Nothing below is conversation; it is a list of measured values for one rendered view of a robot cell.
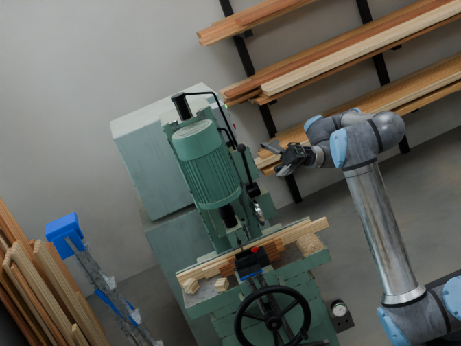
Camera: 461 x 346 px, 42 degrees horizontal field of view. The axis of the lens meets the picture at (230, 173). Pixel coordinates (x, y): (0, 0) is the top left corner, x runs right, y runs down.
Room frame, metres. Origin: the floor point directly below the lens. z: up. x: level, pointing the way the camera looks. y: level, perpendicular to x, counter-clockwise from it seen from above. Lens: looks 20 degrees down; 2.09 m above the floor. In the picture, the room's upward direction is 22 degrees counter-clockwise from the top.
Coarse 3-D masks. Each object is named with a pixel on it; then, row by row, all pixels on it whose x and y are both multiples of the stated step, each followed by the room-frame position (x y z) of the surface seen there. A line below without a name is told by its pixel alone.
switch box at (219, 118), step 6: (216, 102) 2.60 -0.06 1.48; (222, 102) 2.56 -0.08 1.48; (216, 108) 2.51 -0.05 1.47; (222, 108) 2.51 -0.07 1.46; (216, 114) 2.51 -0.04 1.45; (228, 114) 2.52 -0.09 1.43; (222, 120) 2.51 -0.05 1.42; (228, 120) 2.52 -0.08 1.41; (222, 126) 2.51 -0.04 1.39; (222, 132) 2.51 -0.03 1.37; (228, 132) 2.51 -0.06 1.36; (234, 132) 2.52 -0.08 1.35
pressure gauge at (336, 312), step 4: (336, 300) 2.05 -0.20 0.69; (340, 300) 2.04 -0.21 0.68; (332, 304) 2.04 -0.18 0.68; (336, 304) 2.02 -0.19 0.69; (340, 304) 2.02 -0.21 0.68; (344, 304) 2.02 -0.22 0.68; (332, 308) 2.02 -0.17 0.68; (336, 308) 2.02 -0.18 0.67; (340, 308) 2.02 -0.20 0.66; (344, 308) 2.02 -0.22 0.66; (332, 312) 2.02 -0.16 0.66; (336, 312) 2.02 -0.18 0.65; (340, 312) 2.02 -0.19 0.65; (344, 312) 2.02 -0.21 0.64; (340, 316) 2.02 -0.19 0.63
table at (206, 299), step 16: (320, 240) 2.16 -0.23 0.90; (288, 256) 2.14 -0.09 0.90; (320, 256) 2.08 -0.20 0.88; (288, 272) 2.08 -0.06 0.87; (208, 288) 2.14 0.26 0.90; (240, 288) 2.07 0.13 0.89; (192, 304) 2.07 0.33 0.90; (208, 304) 2.07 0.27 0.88; (224, 304) 2.07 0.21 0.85; (256, 304) 1.98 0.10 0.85
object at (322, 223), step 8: (312, 224) 2.24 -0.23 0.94; (320, 224) 2.24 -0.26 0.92; (328, 224) 2.24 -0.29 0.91; (288, 232) 2.25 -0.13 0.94; (296, 232) 2.24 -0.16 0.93; (304, 232) 2.24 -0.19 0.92; (312, 232) 2.24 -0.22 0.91; (288, 240) 2.24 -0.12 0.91; (216, 264) 2.23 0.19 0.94; (208, 272) 2.22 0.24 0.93; (216, 272) 2.22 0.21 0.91
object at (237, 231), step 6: (222, 222) 2.30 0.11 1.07; (240, 222) 2.24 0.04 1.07; (228, 228) 2.23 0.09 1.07; (234, 228) 2.21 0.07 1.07; (240, 228) 2.19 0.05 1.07; (228, 234) 2.19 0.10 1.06; (234, 234) 2.19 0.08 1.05; (240, 234) 2.19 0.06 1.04; (234, 240) 2.19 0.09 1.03; (246, 240) 2.19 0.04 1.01; (234, 246) 2.19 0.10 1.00
